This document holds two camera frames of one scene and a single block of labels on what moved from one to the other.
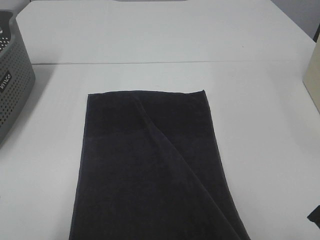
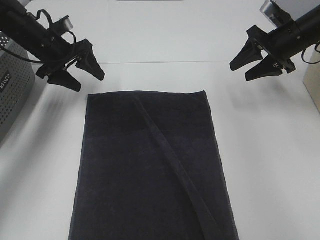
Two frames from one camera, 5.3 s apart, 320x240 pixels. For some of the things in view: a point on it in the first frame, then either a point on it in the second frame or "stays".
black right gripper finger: (314, 216) to (279, 45)
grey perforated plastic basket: (17, 78) stays
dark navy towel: (149, 170) stays
